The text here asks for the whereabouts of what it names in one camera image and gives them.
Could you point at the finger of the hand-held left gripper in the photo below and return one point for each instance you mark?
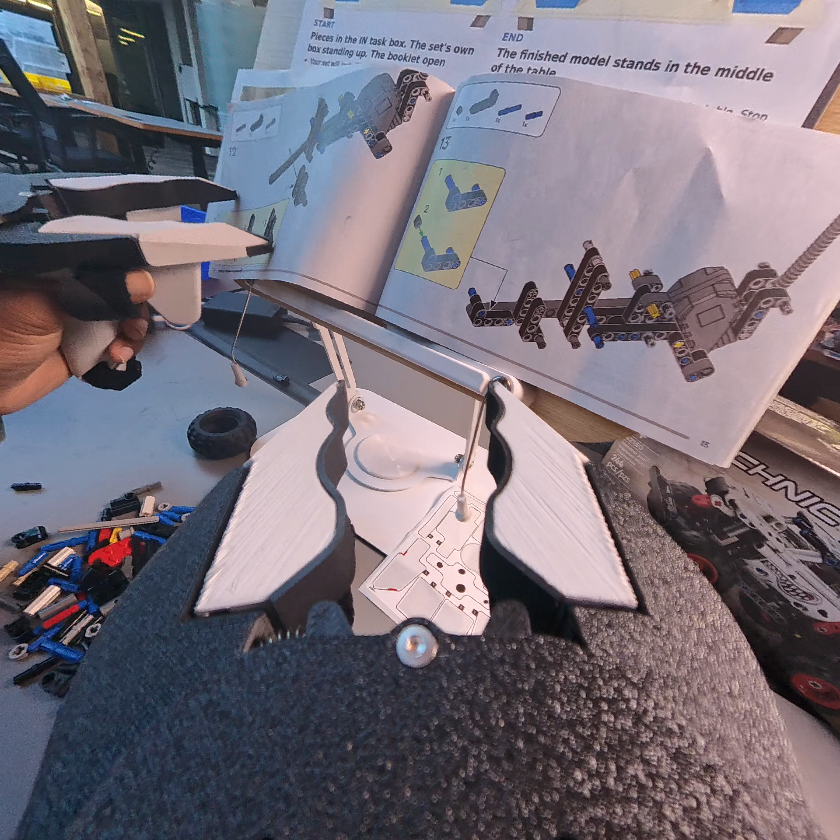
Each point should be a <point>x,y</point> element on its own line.
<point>131,194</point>
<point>171,243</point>

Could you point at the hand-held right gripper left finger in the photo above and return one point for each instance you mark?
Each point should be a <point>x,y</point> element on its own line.
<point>269,538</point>

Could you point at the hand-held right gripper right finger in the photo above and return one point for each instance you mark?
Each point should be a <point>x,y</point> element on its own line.
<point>565,538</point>

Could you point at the blue storage bin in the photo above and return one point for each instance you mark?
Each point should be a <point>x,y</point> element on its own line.
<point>194,217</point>

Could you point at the pile of small building pieces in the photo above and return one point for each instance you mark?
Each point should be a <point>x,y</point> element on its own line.
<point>92,558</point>

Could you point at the building instruction booklet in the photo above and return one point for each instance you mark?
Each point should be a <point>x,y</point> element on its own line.
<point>591,197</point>

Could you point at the wooden background desk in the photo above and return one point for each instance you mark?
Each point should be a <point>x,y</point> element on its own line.
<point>131,118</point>

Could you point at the grey desk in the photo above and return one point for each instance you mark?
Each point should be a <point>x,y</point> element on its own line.
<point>105,420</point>

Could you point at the white printed task sheet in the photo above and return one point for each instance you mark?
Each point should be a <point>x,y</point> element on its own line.
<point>630,53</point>

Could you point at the person's left hand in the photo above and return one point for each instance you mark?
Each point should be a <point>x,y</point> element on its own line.
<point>33,348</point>

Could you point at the black toy tyre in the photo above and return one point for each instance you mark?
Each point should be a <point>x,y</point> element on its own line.
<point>221,433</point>

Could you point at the white sticker sheet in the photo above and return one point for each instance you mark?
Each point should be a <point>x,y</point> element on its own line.
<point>440,578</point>

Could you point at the white book stand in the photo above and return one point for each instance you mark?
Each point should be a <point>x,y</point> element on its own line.
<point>394,460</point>

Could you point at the wooden pillar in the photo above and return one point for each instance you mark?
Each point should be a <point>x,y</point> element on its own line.
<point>85,46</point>

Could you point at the black power adapter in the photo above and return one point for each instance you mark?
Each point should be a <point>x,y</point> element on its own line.
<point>282,357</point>

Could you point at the toy truck box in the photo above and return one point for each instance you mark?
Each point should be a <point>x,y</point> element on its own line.
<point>761,525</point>

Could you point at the small black connector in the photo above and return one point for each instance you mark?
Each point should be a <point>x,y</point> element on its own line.
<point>26,486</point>

